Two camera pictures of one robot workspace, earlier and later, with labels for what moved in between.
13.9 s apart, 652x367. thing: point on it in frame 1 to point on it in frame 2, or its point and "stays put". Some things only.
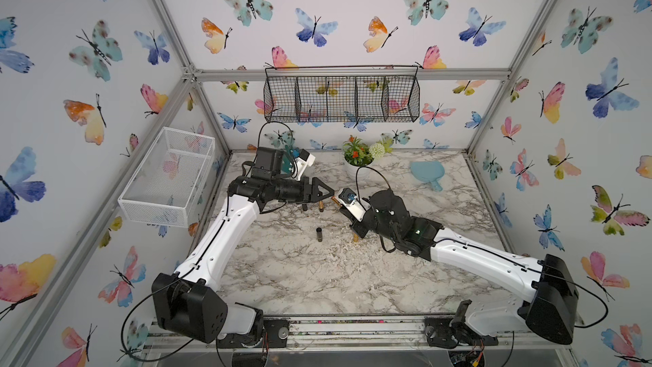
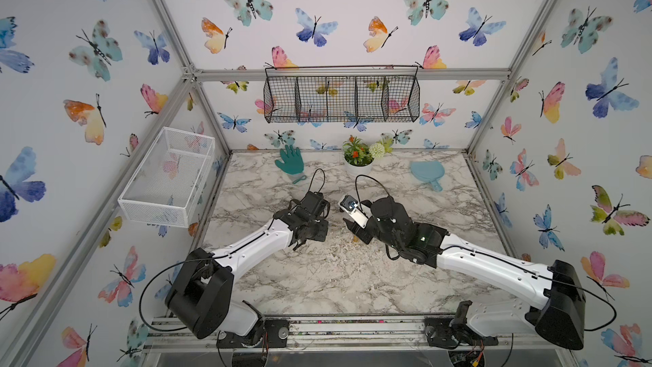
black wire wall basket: x=341 y=93 stays put
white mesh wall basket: x=164 y=185 stays put
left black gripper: x=311 y=194 to x=321 y=236
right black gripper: x=357 y=228 stays put
